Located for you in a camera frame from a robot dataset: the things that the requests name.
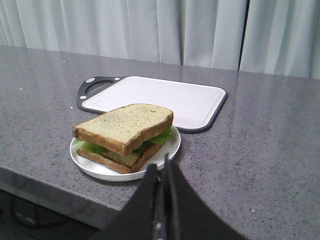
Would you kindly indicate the bread slice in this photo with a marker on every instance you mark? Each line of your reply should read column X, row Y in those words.
column 124, row 129
column 123, row 164

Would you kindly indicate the white cutting board grey rim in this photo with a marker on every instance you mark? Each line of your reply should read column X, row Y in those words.
column 195, row 107

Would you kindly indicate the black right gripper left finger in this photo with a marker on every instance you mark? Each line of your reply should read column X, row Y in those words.
column 135, row 220

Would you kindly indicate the white round plate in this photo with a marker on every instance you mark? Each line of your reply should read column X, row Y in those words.
column 101, row 172

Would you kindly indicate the green lettuce leaf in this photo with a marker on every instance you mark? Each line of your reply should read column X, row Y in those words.
column 160, row 137

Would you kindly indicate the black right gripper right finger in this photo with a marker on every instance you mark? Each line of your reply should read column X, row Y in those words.
column 187, row 217

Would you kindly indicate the grey curtain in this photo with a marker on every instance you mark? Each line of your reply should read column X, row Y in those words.
column 280, row 37

